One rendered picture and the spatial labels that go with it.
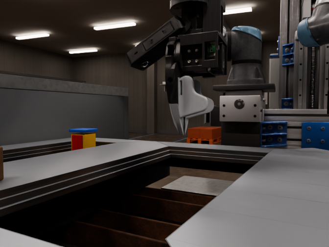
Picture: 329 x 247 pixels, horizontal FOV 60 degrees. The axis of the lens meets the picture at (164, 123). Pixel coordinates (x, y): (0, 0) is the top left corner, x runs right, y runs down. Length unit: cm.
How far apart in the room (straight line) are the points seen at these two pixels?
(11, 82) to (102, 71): 1148
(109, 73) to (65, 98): 1111
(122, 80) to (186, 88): 1145
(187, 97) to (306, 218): 23
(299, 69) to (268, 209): 97
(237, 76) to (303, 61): 27
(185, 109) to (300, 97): 85
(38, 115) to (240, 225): 86
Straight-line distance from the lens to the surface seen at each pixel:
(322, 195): 40
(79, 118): 117
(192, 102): 44
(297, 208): 34
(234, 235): 26
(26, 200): 44
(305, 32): 84
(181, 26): 47
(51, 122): 107
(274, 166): 56
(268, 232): 27
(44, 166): 57
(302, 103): 126
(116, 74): 1203
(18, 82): 100
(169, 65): 43
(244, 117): 101
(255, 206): 33
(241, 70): 115
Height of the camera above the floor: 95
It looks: 3 degrees down
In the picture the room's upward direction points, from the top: straight up
